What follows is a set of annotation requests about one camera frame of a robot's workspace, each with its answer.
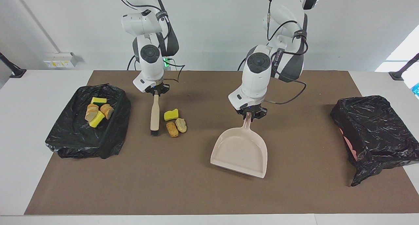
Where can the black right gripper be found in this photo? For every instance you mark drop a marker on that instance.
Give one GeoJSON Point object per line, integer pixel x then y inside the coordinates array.
{"type": "Point", "coordinates": [157, 87]}

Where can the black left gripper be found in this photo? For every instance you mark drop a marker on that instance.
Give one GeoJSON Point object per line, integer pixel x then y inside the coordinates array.
{"type": "Point", "coordinates": [251, 109]}

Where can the beige hand brush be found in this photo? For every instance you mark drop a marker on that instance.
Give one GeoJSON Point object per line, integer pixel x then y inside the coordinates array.
{"type": "Point", "coordinates": [154, 115]}

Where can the plain yellow sponge piece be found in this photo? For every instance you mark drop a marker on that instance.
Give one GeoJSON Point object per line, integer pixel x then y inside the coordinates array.
{"type": "Point", "coordinates": [171, 115]}

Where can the beige plastic dustpan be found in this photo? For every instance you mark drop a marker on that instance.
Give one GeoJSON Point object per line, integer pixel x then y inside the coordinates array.
{"type": "Point", "coordinates": [240, 153]}

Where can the brown bread roll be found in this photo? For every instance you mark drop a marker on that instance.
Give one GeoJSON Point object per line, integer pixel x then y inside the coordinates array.
{"type": "Point", "coordinates": [172, 129]}

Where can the small striped croissant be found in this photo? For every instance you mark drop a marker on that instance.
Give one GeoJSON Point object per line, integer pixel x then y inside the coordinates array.
{"type": "Point", "coordinates": [181, 125]}

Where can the large striped croissant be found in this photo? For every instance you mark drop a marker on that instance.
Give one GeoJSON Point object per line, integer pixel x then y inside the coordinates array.
{"type": "Point", "coordinates": [107, 111]}

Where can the notched yellow green sponge piece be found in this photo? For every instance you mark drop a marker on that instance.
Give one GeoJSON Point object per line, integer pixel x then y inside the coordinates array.
{"type": "Point", "coordinates": [96, 120]}

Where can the striped bread loaf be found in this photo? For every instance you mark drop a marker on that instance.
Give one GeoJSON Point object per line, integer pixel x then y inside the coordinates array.
{"type": "Point", "coordinates": [91, 113]}

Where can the black plastic trash bag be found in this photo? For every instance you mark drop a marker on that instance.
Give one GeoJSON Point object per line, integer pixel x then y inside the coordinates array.
{"type": "Point", "coordinates": [81, 140]}
{"type": "Point", "coordinates": [370, 120]}

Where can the pink bin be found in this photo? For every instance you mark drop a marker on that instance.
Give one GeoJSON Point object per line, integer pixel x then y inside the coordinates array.
{"type": "Point", "coordinates": [352, 148]}

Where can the brown paper table mat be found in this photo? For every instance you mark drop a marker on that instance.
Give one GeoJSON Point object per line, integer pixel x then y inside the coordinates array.
{"type": "Point", "coordinates": [209, 199]}

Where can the blue white packet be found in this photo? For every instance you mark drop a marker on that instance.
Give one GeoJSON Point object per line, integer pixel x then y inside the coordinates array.
{"type": "Point", "coordinates": [416, 89]}

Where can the white wall outlet box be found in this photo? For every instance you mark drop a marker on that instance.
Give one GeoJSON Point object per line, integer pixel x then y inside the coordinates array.
{"type": "Point", "coordinates": [60, 60]}

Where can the black camera stand clamp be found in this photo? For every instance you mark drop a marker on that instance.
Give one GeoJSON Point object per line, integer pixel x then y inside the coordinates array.
{"type": "Point", "coordinates": [16, 73]}
{"type": "Point", "coordinates": [397, 75]}

